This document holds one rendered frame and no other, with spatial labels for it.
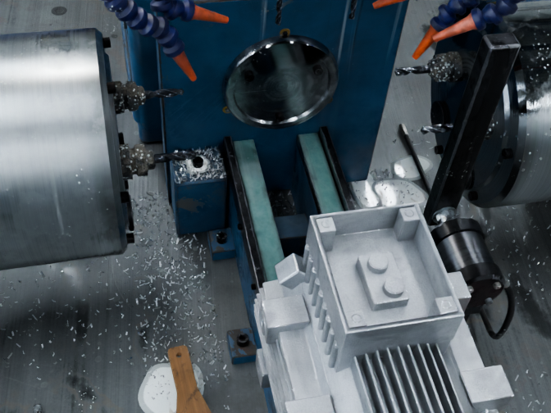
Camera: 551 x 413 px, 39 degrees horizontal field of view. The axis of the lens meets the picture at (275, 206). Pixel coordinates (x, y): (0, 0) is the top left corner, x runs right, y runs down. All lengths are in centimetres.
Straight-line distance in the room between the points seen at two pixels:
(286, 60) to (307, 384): 43
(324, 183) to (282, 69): 16
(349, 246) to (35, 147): 31
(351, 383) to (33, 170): 35
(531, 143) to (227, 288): 43
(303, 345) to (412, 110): 68
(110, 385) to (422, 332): 46
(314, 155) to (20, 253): 42
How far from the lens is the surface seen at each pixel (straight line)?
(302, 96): 100
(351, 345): 63
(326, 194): 99
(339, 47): 98
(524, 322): 109
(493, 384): 70
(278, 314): 70
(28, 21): 146
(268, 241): 94
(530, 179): 91
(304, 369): 69
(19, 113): 77
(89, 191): 77
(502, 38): 73
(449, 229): 83
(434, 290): 69
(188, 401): 95
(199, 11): 80
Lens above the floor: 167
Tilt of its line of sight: 51 degrees down
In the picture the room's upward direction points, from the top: 6 degrees clockwise
